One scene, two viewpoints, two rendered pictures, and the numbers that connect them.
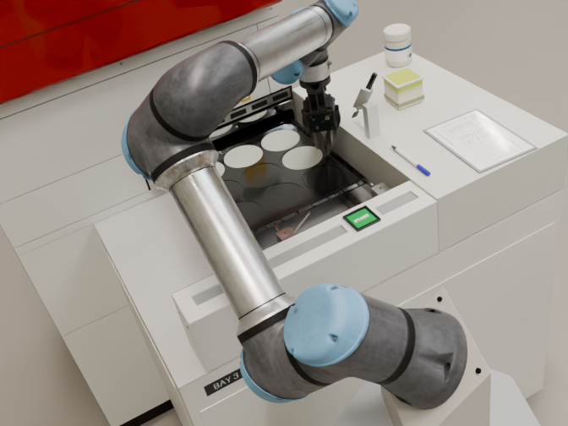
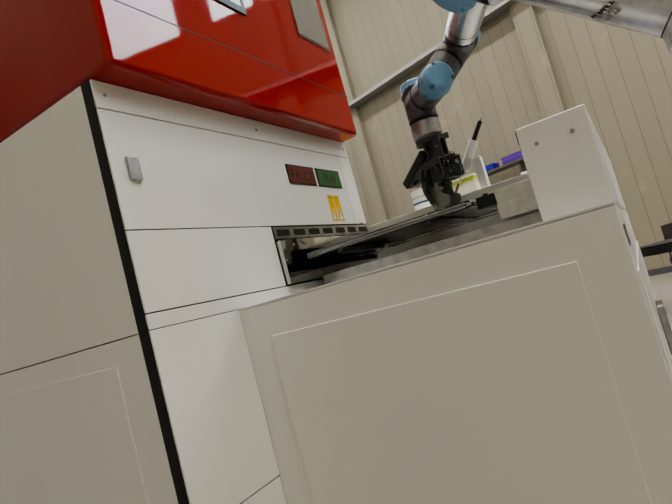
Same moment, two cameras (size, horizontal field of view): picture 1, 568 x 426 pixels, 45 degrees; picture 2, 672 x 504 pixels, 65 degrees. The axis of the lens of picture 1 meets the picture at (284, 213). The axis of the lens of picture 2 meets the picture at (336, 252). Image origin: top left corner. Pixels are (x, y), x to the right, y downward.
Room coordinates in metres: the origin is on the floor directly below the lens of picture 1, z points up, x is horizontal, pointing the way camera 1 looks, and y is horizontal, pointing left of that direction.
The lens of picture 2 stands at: (0.59, 0.94, 0.79)
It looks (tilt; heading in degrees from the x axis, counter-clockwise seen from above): 5 degrees up; 320
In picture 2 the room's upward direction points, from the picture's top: 15 degrees counter-clockwise
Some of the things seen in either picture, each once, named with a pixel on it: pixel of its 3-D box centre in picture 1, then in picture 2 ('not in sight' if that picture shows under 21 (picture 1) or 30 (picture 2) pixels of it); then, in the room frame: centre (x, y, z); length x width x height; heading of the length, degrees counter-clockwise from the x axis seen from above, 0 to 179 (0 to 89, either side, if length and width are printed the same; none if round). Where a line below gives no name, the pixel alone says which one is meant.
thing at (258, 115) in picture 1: (222, 143); (335, 255); (1.57, 0.12, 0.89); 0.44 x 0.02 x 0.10; 110
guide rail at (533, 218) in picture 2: not in sight; (427, 251); (1.28, 0.12, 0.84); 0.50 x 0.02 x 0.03; 20
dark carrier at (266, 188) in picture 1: (262, 176); (414, 229); (1.38, 0.03, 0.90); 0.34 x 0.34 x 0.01; 20
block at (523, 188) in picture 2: not in sight; (519, 190); (1.08, 0.07, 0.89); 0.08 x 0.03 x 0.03; 20
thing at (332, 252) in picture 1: (313, 271); (581, 177); (1.02, -0.03, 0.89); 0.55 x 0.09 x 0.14; 110
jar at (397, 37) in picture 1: (397, 46); (424, 204); (1.68, -0.39, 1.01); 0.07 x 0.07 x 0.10
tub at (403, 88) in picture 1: (403, 88); (468, 188); (1.47, -0.35, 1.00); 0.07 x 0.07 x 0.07; 15
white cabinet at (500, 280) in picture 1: (335, 324); (529, 425); (1.31, -0.08, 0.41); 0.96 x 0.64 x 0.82; 110
